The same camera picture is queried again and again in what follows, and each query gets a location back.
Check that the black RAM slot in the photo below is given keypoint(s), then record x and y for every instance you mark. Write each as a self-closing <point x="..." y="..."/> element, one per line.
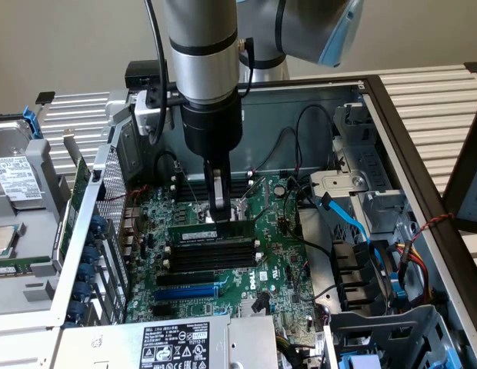
<point x="211" y="254"/>
<point x="211" y="249"/>
<point x="211" y="266"/>
<point x="238" y="190"/>
<point x="238" y="195"/>
<point x="238" y="185"/>
<point x="211" y="260"/>
<point x="238" y="180"/>

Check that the small black table clamp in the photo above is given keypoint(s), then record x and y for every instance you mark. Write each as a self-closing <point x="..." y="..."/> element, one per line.
<point x="474" y="67"/>
<point x="45" y="97"/>

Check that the grey power supply unit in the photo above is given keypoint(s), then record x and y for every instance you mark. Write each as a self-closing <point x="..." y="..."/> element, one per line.
<point x="242" y="338"/>

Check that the short black expansion slot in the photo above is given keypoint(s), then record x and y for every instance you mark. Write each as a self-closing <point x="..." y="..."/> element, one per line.
<point x="161" y="311"/>

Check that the blue expansion slot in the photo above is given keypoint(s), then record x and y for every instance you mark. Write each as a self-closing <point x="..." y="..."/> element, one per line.
<point x="184" y="294"/>

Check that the silver chipset heatsink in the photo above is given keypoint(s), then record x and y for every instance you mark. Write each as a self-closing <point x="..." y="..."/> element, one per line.
<point x="246" y="307"/>

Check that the black fan shroud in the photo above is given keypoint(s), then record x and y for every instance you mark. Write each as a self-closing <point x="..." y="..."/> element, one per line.
<point x="354" y="269"/>

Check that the metal socket locking lever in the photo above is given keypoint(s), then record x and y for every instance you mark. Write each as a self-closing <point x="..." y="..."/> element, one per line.
<point x="192" y="189"/>
<point x="261" y="216"/>

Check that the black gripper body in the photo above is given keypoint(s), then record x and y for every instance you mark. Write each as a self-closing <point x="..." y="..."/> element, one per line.
<point x="211" y="127"/>

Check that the metal socket cover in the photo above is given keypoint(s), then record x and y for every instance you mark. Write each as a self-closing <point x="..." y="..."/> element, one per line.
<point x="257" y="188"/>

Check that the green graphics card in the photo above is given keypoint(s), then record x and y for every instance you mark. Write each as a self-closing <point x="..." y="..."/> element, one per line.
<point x="79" y="184"/>

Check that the black box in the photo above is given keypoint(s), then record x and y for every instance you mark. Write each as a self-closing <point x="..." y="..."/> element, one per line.
<point x="140" y="73"/>

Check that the blue plastic block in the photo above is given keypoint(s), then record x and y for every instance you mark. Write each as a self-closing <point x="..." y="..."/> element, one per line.
<point x="359" y="362"/>

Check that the long black expansion slot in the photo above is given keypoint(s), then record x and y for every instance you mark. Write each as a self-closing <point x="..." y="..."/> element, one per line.
<point x="184" y="279"/>

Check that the grey metal disk bay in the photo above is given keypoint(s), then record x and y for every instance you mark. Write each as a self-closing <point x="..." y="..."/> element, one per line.
<point x="377" y="169"/>

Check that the black framed panel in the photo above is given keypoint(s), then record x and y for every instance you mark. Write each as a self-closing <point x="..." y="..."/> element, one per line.
<point x="454" y="184"/>

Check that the CPU socket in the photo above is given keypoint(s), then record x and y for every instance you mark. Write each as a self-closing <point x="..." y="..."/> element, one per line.
<point x="202" y="215"/>

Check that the silver CPU chip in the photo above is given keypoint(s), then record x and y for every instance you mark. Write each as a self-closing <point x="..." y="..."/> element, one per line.
<point x="4" y="240"/>

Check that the blue slot cover clip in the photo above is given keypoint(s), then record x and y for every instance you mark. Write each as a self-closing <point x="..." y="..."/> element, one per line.
<point x="85" y="271"/>
<point x="82" y="290"/>
<point x="98" y="223"/>
<point x="76" y="310"/>
<point x="91" y="254"/>

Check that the metal rear port stack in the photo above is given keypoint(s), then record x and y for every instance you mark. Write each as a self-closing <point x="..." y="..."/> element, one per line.
<point x="130" y="230"/>

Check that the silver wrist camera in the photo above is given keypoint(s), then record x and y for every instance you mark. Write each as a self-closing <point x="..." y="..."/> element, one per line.
<point x="146" y="113"/>

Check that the silver hard disk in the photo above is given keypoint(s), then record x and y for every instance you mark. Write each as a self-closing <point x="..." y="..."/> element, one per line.
<point x="15" y="180"/>

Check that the grey parts rack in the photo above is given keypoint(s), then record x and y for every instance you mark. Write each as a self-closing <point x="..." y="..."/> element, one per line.
<point x="34" y="234"/>

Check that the round coin battery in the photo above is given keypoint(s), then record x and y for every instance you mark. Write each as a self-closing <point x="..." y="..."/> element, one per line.
<point x="280" y="190"/>

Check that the open grey PC case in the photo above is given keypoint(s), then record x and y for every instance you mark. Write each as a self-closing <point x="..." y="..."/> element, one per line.
<point x="300" y="96"/>

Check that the green RAM stick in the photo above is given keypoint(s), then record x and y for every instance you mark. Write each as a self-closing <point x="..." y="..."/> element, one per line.
<point x="7" y="270"/>
<point x="188" y="234"/>

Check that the green Dell motherboard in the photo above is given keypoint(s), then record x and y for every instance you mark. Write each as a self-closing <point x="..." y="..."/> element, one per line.
<point x="277" y="230"/>

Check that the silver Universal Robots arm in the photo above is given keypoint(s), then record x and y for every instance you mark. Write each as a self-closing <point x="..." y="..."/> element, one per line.
<point x="204" y="38"/>

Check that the grey metal drive cage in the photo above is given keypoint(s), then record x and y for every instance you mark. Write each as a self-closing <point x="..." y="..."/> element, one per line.
<point x="396" y="326"/>

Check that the blue disk bracket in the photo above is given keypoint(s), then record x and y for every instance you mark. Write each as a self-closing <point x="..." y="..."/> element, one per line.
<point x="32" y="123"/>

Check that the blue plastic tab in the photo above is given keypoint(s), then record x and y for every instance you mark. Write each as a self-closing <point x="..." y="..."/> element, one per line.
<point x="399" y="286"/>

